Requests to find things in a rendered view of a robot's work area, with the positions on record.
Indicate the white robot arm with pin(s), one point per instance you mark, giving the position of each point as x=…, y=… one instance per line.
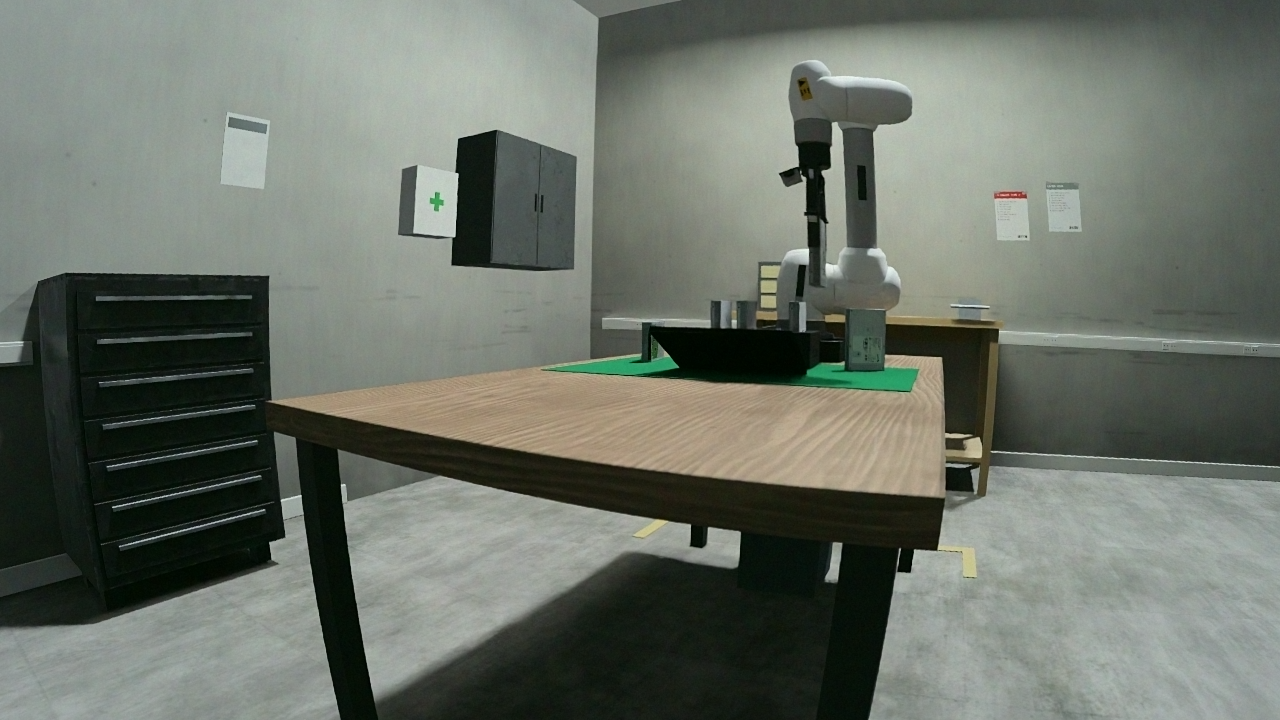
x=862, y=278

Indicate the black-framed status display screen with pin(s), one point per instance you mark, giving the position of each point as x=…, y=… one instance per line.
x=752, y=350

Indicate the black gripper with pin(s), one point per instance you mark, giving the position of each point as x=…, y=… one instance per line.
x=815, y=155

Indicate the green mat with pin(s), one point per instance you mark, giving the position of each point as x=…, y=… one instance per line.
x=891, y=379

